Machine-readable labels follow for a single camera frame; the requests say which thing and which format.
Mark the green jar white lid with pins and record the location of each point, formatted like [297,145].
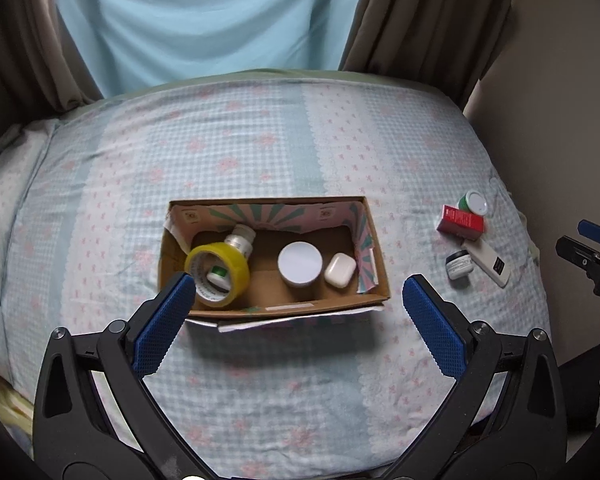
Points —
[474,202]

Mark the white pill bottle green label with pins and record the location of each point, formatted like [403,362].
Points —
[229,271]

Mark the green blanket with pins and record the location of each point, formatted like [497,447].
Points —
[270,73]

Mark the light blue curtain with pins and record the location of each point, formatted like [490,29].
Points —
[130,45]

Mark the yellow tape roll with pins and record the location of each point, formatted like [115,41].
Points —
[197,264]

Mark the brown curtain left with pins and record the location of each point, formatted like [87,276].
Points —
[40,65]

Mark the small black lidded jar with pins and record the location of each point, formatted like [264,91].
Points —
[459,265]

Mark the blue pink patterned bedsheet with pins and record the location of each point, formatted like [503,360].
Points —
[297,400]

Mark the brown curtain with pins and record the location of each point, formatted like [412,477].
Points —
[445,44]
[40,65]

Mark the brown curtain right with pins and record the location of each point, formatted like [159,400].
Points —
[445,44]

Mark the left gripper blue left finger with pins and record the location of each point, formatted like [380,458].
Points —
[157,321]

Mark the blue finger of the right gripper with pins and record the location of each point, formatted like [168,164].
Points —
[589,230]

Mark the white pillow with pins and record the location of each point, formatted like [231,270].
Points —
[21,149]

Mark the brown cardboard box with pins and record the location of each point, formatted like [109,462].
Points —
[331,224]

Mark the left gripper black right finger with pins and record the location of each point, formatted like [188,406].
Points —
[440,324]

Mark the white earbuds case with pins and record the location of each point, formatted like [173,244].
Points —
[340,270]

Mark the red cosmetic box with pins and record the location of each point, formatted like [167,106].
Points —
[460,223]

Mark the white round lidded jar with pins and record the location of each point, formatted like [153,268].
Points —
[299,264]

